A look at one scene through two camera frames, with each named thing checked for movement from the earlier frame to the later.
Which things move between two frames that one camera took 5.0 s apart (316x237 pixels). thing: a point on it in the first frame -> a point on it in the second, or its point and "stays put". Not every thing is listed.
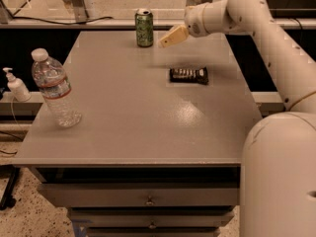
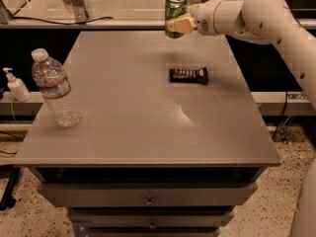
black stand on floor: (9, 171) stays put
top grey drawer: (145, 195) stays put
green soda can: (144, 28) -> (176, 5)
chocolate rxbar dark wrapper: (190, 75) stays put
